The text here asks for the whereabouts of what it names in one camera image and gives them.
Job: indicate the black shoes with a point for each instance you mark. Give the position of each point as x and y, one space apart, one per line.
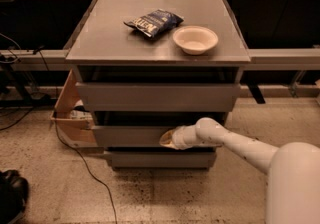
14 191

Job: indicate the cardboard box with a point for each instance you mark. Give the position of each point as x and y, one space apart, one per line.
74 126

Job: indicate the blue chip bag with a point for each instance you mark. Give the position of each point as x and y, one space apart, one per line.
155 22

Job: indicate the grey drawer cabinet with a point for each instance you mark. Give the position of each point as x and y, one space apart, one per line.
108 37

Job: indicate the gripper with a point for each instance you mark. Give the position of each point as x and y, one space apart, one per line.
179 138

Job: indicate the white bowl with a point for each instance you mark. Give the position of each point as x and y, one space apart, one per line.
195 40

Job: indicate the grey top drawer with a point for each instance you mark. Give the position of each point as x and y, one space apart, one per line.
158 97

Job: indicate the grey bottom drawer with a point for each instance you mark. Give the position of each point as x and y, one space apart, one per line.
177 159

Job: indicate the grey metal rail frame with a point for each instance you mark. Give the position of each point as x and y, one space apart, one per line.
249 58

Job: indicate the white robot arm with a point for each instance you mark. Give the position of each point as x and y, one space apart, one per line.
293 170

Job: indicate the grey drawer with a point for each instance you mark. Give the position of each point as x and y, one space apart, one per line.
177 159
126 129
158 97

